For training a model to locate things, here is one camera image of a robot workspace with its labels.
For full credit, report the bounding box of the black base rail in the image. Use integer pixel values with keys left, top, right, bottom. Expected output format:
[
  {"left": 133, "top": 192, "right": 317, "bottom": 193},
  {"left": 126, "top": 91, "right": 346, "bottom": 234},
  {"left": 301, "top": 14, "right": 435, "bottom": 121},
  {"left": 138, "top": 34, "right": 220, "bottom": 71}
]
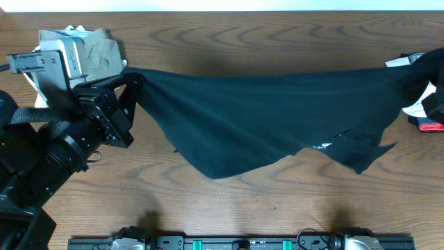
[{"left": 67, "top": 226, "right": 416, "bottom": 250}]

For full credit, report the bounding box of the black t-shirt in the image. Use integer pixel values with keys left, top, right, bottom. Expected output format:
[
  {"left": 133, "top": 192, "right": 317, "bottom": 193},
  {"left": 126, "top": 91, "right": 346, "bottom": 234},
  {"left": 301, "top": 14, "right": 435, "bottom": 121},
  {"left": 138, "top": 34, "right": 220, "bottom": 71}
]
[{"left": 126, "top": 49, "right": 443, "bottom": 179}]

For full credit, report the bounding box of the khaki folded shirt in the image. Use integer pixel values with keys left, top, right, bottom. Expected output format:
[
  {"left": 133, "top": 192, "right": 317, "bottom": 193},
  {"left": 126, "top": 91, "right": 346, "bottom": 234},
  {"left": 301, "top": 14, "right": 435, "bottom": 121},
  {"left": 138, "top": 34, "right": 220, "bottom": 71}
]
[{"left": 36, "top": 26, "right": 127, "bottom": 87}]

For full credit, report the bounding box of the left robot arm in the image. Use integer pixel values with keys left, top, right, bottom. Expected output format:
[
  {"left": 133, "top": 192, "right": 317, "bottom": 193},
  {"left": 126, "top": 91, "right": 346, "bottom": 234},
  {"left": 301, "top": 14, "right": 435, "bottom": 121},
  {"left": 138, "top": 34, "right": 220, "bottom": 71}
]
[{"left": 1, "top": 74, "right": 143, "bottom": 249}]

